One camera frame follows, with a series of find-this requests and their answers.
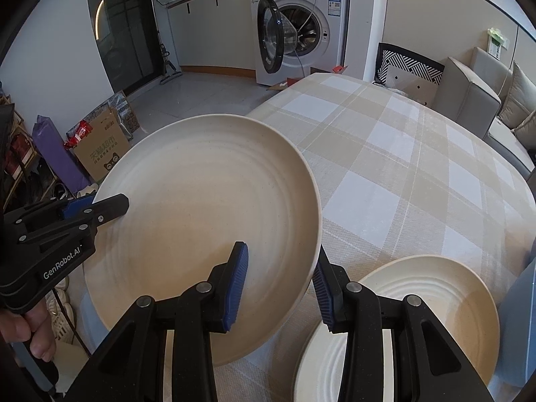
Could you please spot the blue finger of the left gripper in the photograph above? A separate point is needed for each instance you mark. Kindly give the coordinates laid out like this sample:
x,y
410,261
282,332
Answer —
x,y
76,205

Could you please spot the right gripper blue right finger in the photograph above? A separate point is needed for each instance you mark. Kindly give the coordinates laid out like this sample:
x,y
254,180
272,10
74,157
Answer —
x,y
322,290

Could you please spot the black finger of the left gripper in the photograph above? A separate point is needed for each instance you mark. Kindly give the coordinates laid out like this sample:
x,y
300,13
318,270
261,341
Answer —
x,y
102,212

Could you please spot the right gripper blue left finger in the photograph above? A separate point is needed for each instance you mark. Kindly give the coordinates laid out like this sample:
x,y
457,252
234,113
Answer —
x,y
233,281

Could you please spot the large beige plate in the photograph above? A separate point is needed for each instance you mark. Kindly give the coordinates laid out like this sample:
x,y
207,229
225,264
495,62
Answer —
x,y
195,188

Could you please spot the blue bowl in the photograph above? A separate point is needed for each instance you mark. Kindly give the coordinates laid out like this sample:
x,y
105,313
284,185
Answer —
x,y
516,361

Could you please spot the person's left hand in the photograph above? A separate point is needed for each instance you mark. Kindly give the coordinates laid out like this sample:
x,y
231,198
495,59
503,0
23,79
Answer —
x,y
35,325

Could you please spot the cardboard box on floor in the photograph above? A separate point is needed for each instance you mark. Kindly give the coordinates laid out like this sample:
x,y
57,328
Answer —
x,y
100,139

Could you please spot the checked beige tablecloth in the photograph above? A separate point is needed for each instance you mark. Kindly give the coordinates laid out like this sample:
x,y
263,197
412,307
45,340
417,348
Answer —
x,y
396,179

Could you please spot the black patterned chair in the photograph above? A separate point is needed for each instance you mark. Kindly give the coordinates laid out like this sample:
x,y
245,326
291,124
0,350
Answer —
x,y
410,74

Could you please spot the white washing machine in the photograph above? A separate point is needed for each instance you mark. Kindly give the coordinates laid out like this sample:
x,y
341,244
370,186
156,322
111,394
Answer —
x,y
294,38

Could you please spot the grey sofa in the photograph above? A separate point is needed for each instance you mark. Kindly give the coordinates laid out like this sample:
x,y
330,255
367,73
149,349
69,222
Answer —
x,y
472,95

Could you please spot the grey cushion right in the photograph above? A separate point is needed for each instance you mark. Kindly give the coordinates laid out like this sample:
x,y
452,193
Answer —
x,y
526,132

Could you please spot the grey cushion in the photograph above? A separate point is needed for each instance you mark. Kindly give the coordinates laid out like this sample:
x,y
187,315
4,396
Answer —
x,y
520,100
526,132

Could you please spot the grey cushion left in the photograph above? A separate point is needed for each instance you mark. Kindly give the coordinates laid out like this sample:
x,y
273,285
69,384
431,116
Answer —
x,y
520,100

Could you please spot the white wall calendar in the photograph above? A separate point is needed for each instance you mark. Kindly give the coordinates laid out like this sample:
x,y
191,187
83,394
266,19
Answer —
x,y
496,42

